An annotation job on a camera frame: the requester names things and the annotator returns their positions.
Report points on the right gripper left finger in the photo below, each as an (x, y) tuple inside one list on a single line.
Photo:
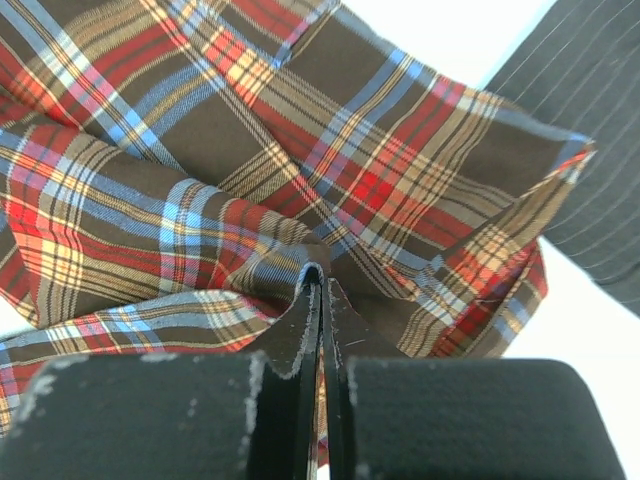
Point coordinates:
[(248, 415)]

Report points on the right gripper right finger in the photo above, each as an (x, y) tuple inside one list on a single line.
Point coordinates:
[(394, 417)]

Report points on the red plaid long sleeve shirt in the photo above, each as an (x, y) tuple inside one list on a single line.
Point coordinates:
[(172, 170)]

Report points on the folded dark striped shirt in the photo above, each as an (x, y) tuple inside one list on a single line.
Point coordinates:
[(579, 69)]

